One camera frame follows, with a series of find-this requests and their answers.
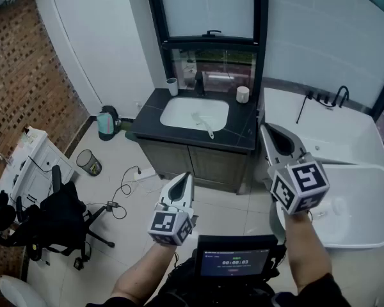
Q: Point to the black bathtub faucet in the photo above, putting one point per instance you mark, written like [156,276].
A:
[342,94]

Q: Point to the green backpack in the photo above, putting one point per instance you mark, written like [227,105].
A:
[106,123]

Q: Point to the white rounded seat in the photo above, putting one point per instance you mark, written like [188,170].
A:
[17,293]

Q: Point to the white cabinet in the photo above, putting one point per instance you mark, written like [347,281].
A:
[38,168]

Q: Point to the person's right forearm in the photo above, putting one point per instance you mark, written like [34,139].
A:
[304,251]

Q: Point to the black vanity countertop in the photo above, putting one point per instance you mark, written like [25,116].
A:
[236,130]

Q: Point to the white rectangular bathtub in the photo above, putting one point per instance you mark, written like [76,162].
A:
[339,130]

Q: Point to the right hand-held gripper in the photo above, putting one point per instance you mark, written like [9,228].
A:
[304,184]

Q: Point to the white round canister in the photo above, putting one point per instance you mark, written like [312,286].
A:
[243,95]

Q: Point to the white oval bathtub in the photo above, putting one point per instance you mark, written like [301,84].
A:
[364,209]

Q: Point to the white cup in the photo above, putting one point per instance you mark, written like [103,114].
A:
[172,87]

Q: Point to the person's black clothing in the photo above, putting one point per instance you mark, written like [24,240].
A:
[321,294]

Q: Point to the black office chair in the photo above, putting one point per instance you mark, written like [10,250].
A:
[60,216]

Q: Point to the white brush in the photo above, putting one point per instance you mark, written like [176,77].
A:
[205,125]

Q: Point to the black screen device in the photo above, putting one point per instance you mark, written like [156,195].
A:
[232,257]

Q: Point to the person's left forearm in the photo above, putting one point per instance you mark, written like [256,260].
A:
[140,273]

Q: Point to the black window frame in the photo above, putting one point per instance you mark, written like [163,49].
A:
[260,27]

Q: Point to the white sink basin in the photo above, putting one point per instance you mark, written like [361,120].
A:
[179,114]

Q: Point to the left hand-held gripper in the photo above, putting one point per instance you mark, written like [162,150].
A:
[172,200]

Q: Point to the white power strip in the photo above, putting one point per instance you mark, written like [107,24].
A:
[144,174]

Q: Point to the wooden vanity cabinet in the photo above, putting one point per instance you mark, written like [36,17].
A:
[211,165]

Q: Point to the black sink faucet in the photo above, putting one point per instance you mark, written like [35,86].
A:
[199,83]

